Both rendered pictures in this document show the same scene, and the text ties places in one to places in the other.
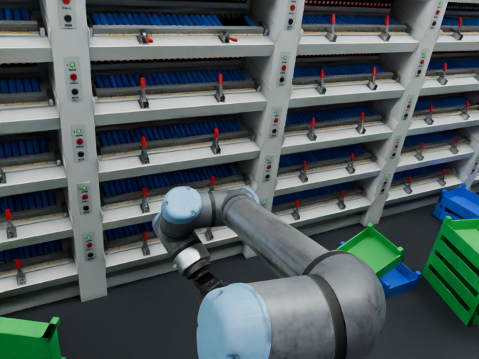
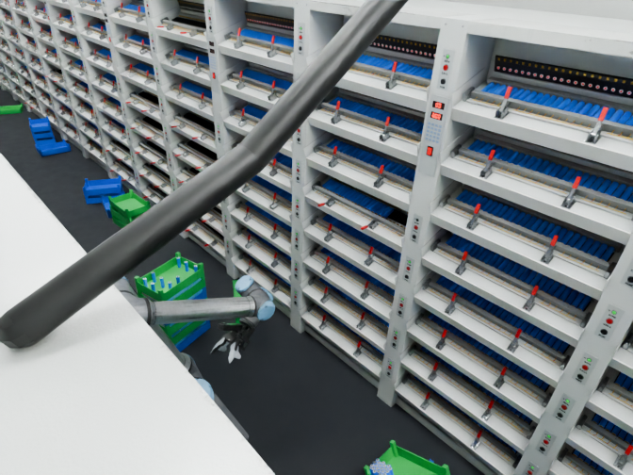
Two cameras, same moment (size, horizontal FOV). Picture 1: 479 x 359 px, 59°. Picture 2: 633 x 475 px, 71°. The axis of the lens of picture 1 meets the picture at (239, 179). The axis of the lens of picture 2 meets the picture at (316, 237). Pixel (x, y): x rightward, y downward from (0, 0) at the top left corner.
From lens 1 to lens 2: 179 cm
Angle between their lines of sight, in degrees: 64
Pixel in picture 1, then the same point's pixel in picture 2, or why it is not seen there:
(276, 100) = (402, 289)
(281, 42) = (407, 248)
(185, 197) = (245, 282)
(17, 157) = (286, 232)
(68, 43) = (297, 189)
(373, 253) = not seen: outside the picture
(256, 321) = not seen: hidden behind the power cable
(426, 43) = (592, 350)
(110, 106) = (315, 230)
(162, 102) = (337, 244)
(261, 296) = not seen: hidden behind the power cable
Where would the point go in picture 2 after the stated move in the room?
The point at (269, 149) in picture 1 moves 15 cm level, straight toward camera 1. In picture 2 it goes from (396, 323) to (364, 326)
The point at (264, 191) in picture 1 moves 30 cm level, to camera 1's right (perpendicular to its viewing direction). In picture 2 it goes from (391, 353) to (417, 406)
